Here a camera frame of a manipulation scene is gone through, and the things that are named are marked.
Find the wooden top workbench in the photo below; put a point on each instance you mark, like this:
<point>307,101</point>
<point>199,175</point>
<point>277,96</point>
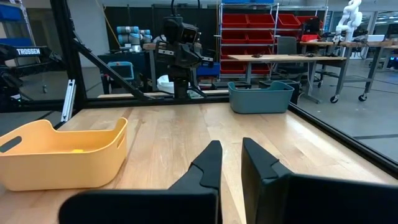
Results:
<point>280,57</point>
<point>373,44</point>

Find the white plastic bag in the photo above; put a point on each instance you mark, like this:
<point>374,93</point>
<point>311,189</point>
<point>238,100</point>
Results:
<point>164,84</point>

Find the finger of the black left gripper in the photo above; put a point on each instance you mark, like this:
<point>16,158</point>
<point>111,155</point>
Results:
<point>195,57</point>
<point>181,57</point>

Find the blue box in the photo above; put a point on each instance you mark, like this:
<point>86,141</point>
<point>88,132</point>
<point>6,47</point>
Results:
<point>208,69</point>

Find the grey office chair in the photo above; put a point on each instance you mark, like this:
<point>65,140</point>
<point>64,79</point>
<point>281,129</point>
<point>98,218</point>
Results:
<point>287,46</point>

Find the black aluminium table frame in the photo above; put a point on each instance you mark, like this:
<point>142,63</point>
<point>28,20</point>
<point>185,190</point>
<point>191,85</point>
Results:
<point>66,46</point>

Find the teal plastic bin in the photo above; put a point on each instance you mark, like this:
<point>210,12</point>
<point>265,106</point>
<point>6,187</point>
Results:
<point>261,101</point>

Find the silver aluminium bar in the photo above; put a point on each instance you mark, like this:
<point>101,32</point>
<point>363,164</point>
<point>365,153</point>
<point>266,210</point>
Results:
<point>68,99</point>

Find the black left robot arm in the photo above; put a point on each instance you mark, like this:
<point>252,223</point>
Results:
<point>181,84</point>

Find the grey blue collaborative robot arm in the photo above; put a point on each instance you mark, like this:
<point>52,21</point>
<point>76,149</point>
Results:
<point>133,34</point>

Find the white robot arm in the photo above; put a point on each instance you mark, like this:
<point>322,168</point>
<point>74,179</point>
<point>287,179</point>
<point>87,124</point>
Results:
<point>353,15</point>

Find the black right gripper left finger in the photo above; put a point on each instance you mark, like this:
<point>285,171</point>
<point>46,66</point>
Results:
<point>155,208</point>

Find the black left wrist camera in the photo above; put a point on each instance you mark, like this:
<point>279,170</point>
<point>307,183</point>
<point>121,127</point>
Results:
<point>180,31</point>

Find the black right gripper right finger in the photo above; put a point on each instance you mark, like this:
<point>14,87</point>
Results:
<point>311,202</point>

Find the yellow plastic bin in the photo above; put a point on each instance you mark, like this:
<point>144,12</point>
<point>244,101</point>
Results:
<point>62,171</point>

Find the metal shelf with red bins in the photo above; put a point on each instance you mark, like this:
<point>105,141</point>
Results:
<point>248,21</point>

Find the black partition panel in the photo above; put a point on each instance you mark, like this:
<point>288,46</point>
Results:
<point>140,15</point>

